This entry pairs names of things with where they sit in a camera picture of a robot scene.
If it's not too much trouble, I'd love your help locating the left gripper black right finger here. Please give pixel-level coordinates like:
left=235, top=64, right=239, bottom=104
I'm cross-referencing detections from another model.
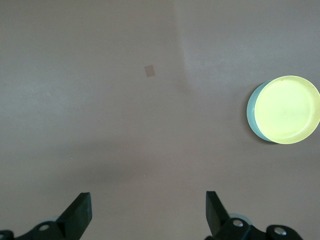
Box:
left=205, top=190, right=304, bottom=240

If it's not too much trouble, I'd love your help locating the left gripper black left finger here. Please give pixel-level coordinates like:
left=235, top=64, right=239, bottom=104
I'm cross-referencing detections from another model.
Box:
left=0, top=191, right=93, bottom=240

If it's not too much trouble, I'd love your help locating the pale green plate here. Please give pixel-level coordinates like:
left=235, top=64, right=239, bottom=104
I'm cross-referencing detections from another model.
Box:
left=246, top=79, right=278, bottom=144

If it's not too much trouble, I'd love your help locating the yellow plate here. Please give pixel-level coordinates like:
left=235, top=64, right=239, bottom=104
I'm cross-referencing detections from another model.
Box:
left=254, top=74, right=320, bottom=145

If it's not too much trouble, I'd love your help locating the small brown tape patch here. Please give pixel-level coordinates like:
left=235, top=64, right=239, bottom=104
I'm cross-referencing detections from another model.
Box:
left=144, top=64, right=156, bottom=77

